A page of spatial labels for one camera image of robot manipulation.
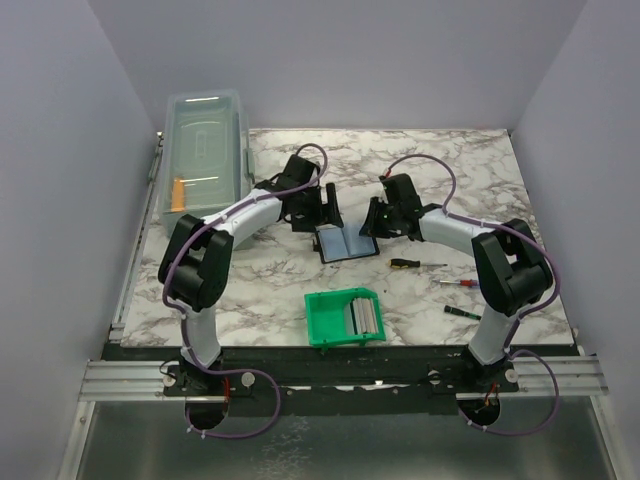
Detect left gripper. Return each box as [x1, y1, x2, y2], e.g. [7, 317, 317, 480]
[293, 183, 343, 234]

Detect black leather card holder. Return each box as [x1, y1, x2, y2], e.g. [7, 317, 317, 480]
[313, 223, 380, 264]

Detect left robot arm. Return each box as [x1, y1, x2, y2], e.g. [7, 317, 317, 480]
[158, 143, 344, 395]

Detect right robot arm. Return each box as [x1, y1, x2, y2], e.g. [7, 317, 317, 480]
[360, 174, 553, 392]

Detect stack of silver cards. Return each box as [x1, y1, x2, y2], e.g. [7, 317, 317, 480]
[344, 298, 379, 335]

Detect black yellow screwdriver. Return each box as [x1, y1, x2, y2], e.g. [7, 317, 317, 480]
[389, 258, 447, 269]

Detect green plastic bin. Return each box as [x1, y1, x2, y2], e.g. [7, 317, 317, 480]
[304, 287, 386, 350]

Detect black green screwdriver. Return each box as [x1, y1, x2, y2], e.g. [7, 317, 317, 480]
[444, 305, 481, 321]

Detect red blue screwdriver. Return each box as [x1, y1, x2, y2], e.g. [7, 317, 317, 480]
[434, 279, 479, 288]

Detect clear plastic storage box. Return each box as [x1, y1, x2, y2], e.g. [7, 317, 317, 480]
[157, 89, 255, 235]

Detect orange tool in box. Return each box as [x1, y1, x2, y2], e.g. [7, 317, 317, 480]
[170, 177, 186, 213]

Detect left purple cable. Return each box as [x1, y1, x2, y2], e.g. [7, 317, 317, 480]
[162, 143, 329, 441]

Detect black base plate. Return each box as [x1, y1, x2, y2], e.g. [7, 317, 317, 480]
[83, 345, 588, 416]

